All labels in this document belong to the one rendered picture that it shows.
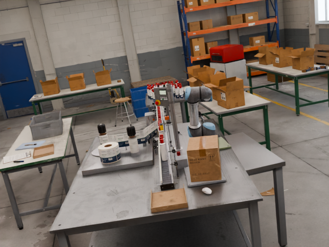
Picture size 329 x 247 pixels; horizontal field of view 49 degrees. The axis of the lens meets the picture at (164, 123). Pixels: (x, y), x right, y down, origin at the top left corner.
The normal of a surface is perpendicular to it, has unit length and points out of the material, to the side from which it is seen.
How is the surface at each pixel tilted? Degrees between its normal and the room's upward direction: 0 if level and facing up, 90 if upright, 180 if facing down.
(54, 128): 90
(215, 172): 90
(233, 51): 90
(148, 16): 90
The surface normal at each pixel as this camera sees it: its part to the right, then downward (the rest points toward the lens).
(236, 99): 0.27, 0.22
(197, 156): -0.13, 0.29
